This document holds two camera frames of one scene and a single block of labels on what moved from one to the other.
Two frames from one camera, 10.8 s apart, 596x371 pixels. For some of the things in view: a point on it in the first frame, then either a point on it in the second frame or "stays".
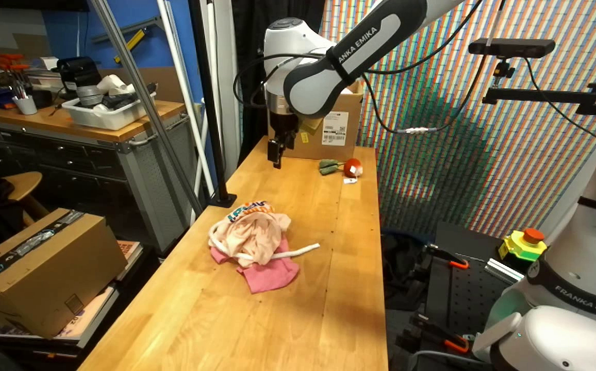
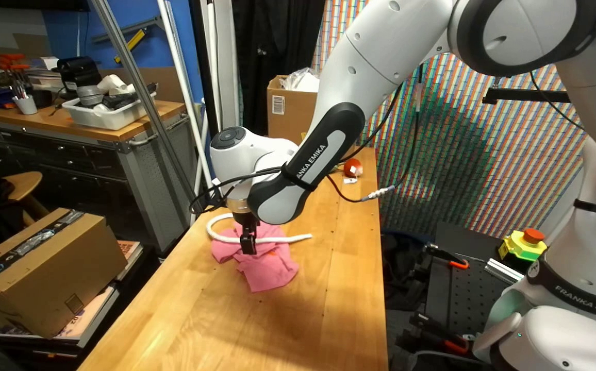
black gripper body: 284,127 → 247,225
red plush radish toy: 351,168 stays
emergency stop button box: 526,244 stays
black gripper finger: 278,151 → 251,244
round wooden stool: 23,194 stays
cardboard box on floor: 46,272 stays
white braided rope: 262,257 → 258,239
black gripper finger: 273,152 → 244,241
